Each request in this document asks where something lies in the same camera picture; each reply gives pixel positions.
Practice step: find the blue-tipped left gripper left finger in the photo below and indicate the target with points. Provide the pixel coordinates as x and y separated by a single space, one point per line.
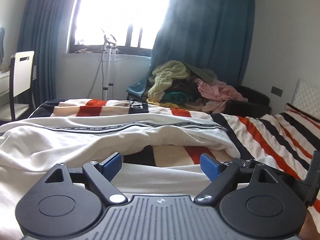
100 175

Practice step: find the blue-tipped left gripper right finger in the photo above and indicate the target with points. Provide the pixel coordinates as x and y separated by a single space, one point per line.
222 177

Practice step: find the white sweatpants with black stripe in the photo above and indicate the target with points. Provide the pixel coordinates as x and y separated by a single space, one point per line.
31 147

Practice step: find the pile of clothes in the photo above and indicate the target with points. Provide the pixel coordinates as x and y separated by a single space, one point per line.
181 85

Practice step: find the striped orange black white blanket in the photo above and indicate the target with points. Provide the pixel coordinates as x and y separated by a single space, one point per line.
290 138

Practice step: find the black sofa chair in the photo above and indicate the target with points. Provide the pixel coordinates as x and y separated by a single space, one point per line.
256 106

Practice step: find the white quilted headboard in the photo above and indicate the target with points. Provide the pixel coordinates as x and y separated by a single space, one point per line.
307 98

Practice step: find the white black chair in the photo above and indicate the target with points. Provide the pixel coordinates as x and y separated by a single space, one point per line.
20 80

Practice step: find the white dresser with drawers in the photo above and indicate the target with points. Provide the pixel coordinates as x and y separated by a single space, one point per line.
4 87

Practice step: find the right teal curtain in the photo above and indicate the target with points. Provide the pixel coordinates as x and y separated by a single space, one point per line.
213 34

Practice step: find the teal curtain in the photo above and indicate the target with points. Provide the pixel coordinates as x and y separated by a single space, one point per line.
39 32
213 34

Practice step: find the left teal curtain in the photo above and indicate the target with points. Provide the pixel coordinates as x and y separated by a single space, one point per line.
39 32

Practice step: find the grey wall socket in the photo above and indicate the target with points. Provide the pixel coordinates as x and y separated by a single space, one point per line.
276 91

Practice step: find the window with dark frame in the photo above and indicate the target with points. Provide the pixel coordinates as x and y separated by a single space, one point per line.
129 25

